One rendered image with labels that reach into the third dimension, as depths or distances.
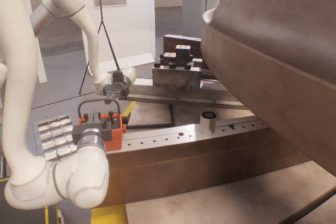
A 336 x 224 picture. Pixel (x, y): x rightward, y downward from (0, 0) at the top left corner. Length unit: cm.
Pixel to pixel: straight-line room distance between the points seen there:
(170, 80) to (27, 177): 160
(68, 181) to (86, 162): 6
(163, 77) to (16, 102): 161
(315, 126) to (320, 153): 9
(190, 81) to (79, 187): 159
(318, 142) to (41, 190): 80
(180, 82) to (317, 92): 143
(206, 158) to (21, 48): 97
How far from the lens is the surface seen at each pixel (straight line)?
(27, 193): 64
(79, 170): 58
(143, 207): 128
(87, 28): 119
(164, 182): 122
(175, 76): 198
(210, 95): 213
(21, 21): 47
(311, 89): 77
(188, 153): 112
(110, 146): 102
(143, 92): 220
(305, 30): 95
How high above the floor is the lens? 136
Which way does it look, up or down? 28 degrees down
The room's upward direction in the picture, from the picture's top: straight up
